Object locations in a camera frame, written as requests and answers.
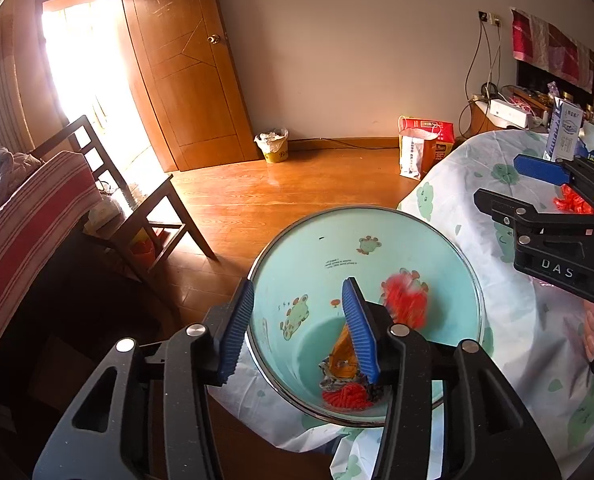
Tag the light blue cartoon basin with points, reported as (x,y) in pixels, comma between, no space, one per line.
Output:
(317,270)

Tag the red twisted wrapper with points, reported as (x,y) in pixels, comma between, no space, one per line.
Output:
(347,397)

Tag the red plastic bag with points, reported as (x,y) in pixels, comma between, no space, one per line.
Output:
(572,202)

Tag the dark wooden chair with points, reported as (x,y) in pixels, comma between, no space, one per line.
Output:
(147,200)

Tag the grey milk carton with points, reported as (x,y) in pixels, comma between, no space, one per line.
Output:
(564,130)

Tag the black television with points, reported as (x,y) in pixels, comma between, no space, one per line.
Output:
(532,75)

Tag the white plastic bags bundle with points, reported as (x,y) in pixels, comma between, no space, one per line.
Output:
(102,210)

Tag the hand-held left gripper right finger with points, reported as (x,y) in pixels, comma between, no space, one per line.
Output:
(362,330)

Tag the striped curtain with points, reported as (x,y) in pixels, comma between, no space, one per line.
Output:
(12,75)

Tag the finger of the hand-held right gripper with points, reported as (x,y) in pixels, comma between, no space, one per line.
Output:
(507,207)
(542,170)

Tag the grey patterned wrapper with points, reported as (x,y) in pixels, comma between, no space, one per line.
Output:
(328,372)

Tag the white green-cloud tablecloth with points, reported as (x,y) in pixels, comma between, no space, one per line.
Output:
(527,350)

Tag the white paper bag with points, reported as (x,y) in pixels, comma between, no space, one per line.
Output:
(412,155)

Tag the person's right hand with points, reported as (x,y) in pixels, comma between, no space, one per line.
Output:
(593,332)

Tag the red and white shopping bags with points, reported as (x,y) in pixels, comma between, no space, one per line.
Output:
(442,145)

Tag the yellow trash bin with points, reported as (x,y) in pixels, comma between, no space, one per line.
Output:
(273,147)

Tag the wooden door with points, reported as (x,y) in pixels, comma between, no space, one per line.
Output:
(187,60)

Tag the white flat box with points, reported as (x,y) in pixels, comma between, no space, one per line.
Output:
(509,112)

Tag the orange cone wrapper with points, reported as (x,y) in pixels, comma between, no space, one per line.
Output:
(347,355)

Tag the wall socket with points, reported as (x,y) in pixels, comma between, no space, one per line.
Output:
(489,18)

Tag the grey padded jacket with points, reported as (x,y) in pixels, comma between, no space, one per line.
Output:
(2,175)

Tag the red foil wrapper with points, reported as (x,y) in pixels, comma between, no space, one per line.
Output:
(407,302)

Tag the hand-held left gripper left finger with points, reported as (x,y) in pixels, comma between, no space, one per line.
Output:
(234,335)

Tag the red striped cloth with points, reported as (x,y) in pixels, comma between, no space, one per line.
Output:
(32,220)

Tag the orange item under chair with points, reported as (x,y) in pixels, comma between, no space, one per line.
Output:
(142,250)

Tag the wooden television cabinet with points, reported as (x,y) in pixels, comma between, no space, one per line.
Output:
(479,117)

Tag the red pink television cover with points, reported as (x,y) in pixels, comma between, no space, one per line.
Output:
(552,42)

